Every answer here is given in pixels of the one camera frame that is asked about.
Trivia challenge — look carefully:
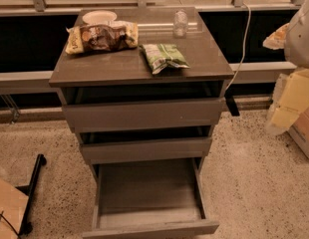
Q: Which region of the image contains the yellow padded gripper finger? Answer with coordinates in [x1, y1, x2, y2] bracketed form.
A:
[263, 23, 289, 50]

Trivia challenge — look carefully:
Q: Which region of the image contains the green jalapeno chip bag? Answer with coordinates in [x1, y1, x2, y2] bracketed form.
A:
[141, 44, 190, 75]

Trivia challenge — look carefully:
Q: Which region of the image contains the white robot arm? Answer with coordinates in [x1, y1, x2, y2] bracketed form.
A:
[263, 0, 309, 69]

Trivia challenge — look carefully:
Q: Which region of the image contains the grey drawer cabinet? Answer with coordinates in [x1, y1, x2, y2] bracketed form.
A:
[50, 8, 233, 175]

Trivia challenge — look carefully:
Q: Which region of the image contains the brown yellow chip bag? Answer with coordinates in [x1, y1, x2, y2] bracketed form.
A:
[66, 21, 139, 55]

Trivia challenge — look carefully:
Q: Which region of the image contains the grey top drawer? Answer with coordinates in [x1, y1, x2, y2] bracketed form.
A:
[63, 82, 224, 132]

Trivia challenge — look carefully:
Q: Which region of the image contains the grey drawer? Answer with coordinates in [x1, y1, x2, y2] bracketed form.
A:
[63, 82, 224, 132]
[81, 125, 212, 164]
[83, 158, 219, 239]

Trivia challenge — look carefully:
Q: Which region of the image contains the grey bottom drawer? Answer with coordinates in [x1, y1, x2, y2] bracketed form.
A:
[83, 158, 219, 239]

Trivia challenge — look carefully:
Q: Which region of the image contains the grey middle drawer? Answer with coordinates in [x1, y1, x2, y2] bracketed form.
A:
[81, 125, 212, 164]

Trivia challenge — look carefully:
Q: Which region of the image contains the cardboard box right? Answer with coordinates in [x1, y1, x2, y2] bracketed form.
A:
[265, 68, 309, 158]

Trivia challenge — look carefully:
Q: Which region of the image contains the cardboard box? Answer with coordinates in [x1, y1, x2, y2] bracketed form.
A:
[265, 68, 309, 158]
[0, 177, 28, 239]

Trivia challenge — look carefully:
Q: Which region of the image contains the clear plastic bottle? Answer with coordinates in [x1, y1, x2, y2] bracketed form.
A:
[173, 10, 188, 38]

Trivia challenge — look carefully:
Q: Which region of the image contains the white paper bowl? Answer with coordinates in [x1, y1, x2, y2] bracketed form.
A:
[83, 10, 117, 25]

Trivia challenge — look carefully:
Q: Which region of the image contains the cardboard box left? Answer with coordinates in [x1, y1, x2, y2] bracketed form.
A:
[0, 177, 28, 239]

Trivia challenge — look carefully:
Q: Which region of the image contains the black metal stand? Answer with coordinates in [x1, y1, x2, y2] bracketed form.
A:
[17, 153, 47, 236]

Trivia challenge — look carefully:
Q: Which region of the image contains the white cable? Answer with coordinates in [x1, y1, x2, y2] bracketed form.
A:
[223, 3, 253, 92]

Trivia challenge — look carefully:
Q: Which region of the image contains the black cabinet caster bracket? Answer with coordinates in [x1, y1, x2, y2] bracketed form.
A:
[225, 96, 240, 117]

